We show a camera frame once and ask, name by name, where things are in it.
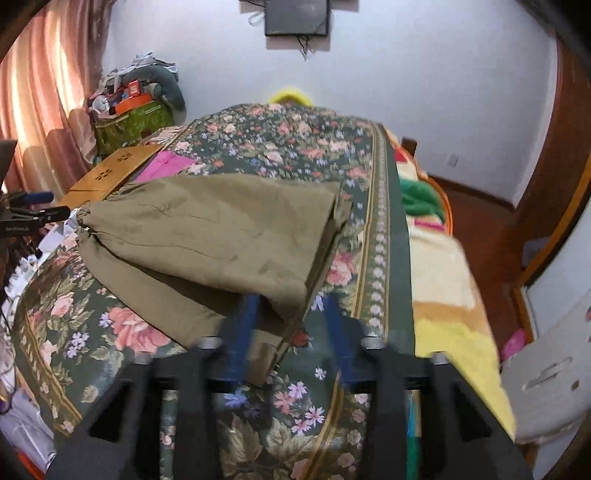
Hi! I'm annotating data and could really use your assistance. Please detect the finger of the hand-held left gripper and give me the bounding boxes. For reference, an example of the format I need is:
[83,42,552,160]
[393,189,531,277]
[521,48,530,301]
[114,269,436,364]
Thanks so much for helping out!
[0,191,71,237]

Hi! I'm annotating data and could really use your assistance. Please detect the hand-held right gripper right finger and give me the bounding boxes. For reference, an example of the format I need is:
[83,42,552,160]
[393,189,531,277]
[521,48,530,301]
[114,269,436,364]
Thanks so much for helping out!
[321,295,535,480]

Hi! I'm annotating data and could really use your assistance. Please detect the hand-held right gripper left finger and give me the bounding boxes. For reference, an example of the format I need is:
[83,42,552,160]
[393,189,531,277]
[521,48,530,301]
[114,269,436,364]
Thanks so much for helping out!
[46,294,265,480]

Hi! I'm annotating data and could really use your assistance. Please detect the olive green pants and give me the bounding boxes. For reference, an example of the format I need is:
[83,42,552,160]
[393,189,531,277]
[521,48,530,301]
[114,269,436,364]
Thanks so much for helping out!
[76,174,354,386]

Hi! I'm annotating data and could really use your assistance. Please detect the floral bedspread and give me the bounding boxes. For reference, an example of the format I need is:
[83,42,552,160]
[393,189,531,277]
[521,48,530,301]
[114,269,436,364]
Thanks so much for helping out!
[13,102,419,480]

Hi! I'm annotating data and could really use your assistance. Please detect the wooden carved headboard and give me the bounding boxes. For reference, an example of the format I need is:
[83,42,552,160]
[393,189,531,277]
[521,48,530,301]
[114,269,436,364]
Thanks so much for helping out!
[59,145,164,208]

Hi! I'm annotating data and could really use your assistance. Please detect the pink curtain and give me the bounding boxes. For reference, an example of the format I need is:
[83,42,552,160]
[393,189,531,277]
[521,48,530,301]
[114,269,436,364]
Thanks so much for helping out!
[0,0,116,195]

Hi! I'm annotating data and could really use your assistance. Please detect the striped fleece blanket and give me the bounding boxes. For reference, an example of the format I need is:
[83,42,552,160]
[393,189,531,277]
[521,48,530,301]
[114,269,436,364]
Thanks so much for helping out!
[385,129,517,444]

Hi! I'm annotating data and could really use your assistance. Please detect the green storage box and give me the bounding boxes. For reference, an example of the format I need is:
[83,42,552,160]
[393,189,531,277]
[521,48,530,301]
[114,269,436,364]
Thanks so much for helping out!
[95,104,175,155]

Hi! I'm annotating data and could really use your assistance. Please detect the pink cloth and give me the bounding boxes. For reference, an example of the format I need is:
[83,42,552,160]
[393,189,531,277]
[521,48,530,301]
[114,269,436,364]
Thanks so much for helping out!
[136,152,197,183]

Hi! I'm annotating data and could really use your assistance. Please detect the orange box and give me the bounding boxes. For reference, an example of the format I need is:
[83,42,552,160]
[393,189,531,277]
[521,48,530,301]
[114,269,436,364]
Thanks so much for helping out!
[115,95,153,116]

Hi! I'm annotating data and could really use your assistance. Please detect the grey plastic chair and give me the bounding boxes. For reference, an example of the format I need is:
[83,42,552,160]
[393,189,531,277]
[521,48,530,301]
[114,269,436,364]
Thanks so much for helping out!
[501,293,591,445]

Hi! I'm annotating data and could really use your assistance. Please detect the yellow plush pillow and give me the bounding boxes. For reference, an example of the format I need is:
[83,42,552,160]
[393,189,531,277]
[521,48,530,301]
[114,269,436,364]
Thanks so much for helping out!
[269,85,315,106]

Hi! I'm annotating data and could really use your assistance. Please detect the wall-mounted television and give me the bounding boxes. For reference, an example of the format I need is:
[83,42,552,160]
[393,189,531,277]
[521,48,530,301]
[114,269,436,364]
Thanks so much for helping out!
[264,0,331,38]

